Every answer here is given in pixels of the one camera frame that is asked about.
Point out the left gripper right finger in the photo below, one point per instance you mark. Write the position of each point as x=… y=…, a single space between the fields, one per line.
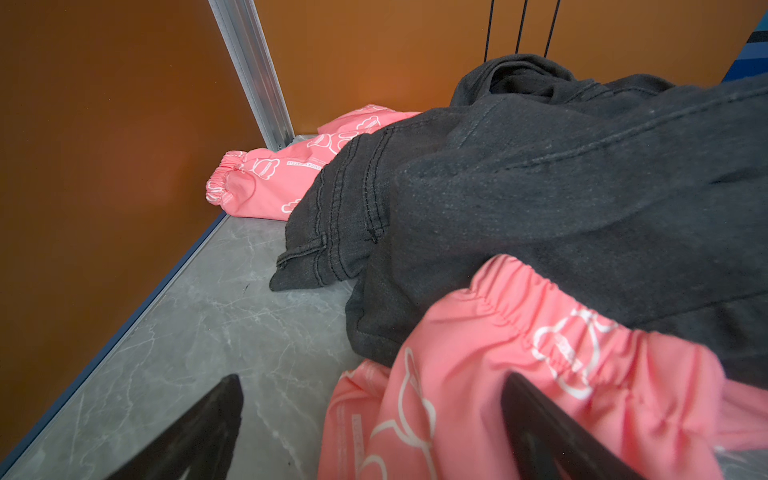
x=547 y=443

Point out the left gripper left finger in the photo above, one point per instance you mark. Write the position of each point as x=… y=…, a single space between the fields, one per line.
x=198 y=445

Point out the pink patterned garment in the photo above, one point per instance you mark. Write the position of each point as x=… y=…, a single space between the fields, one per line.
x=538 y=290

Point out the dark grey garment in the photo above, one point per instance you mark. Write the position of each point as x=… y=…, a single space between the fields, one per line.
x=644 y=200

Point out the left aluminium corner post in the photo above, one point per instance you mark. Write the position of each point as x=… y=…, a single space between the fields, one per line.
x=243 y=35

